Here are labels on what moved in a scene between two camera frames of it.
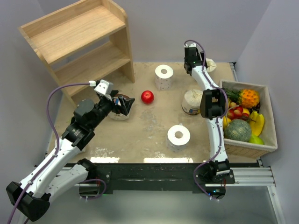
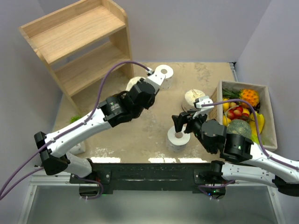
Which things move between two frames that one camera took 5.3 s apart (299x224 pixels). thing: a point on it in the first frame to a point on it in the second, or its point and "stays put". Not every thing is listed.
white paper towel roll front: [175, 144] stays put
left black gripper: [126, 104] to [147, 106]
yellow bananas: [257, 121] stays put
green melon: [238, 129] stays put
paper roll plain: [211, 65] to [132, 81]
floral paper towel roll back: [163, 73] stays put
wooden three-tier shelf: [82, 41] stays put
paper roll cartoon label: [191, 101] stays put
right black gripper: [198, 56] to [178, 122]
